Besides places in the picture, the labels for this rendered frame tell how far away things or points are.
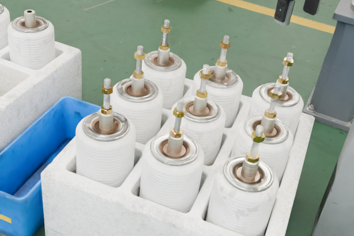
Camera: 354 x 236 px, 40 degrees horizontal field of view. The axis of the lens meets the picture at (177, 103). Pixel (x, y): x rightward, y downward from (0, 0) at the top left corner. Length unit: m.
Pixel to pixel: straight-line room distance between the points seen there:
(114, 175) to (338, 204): 0.42
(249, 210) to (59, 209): 0.32
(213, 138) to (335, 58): 0.51
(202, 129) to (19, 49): 0.45
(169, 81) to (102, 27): 0.72
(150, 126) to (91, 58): 0.62
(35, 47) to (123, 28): 0.62
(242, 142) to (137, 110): 0.19
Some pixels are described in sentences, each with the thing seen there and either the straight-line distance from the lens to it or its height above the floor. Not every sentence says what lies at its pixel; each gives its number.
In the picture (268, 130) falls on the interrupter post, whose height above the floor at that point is 0.26.
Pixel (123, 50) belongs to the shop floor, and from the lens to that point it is 1.50.
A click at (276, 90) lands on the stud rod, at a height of 0.33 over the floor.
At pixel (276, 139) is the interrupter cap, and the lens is 0.81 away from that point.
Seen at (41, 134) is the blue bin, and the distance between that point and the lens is 1.05.
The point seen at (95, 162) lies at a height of 0.21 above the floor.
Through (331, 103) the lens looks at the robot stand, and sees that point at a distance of 1.32.
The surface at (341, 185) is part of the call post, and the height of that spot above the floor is 0.15.
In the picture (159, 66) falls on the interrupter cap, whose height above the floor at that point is 0.25.
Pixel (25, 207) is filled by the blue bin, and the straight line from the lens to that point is 0.88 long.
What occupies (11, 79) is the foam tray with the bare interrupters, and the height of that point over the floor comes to 0.15.
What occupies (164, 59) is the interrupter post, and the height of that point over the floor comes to 0.26.
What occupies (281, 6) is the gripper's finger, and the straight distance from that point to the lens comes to 0.68.
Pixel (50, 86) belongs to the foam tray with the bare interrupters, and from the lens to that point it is 1.07.
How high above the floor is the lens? 0.74
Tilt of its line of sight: 35 degrees down
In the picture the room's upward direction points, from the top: 7 degrees clockwise
